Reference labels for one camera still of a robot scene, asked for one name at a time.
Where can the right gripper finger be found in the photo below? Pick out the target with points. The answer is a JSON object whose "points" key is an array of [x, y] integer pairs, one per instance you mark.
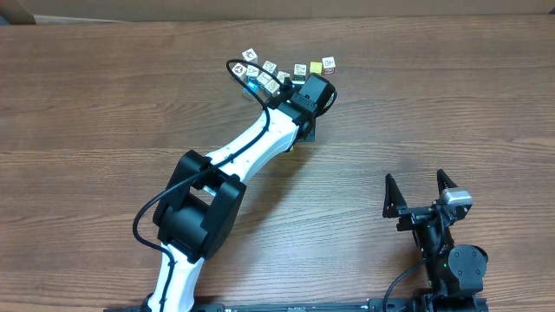
{"points": [[394, 203], [443, 181]]}

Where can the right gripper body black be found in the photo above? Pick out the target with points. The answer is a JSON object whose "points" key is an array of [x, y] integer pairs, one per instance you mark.
{"points": [[414, 218]]}

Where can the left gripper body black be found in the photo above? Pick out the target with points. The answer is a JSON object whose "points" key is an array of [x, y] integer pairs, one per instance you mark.
{"points": [[312, 132]]}

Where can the blue-sided block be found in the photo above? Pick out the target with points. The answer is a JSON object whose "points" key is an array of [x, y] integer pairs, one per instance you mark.
{"points": [[250, 90]]}

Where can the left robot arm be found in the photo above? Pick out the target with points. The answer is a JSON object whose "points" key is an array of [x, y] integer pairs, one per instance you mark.
{"points": [[196, 212]]}

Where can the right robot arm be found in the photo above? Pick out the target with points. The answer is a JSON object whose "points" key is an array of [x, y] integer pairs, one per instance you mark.
{"points": [[455, 272]]}

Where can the green letter B block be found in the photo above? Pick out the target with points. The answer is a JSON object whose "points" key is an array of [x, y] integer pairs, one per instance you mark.
{"points": [[299, 72]]}

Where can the yellow top block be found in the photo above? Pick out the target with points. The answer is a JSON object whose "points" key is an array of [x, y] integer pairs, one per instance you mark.
{"points": [[316, 68]]}

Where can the red-sided block far right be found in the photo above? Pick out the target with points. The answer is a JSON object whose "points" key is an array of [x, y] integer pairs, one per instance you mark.
{"points": [[329, 65]]}

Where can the white block green side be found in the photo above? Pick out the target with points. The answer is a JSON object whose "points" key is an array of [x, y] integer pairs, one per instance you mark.
{"points": [[281, 75]]}

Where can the white block lower left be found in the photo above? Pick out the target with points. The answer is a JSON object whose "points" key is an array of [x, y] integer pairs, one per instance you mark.
{"points": [[271, 87]]}

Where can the green print block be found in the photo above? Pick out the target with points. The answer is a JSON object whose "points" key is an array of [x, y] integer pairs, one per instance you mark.
{"points": [[270, 67]]}

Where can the white block centre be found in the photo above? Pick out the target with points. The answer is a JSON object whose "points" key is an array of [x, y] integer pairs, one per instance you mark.
{"points": [[263, 79]]}

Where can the white block blue print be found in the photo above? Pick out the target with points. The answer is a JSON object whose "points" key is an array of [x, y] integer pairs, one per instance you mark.
{"points": [[252, 73]]}

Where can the top red picture block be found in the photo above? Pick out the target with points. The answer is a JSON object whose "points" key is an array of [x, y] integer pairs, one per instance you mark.
{"points": [[250, 55]]}

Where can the left red circle block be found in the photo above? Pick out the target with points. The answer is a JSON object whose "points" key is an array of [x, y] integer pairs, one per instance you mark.
{"points": [[239, 71]]}

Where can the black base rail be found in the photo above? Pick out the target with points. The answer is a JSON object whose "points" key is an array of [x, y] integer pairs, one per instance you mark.
{"points": [[372, 305]]}

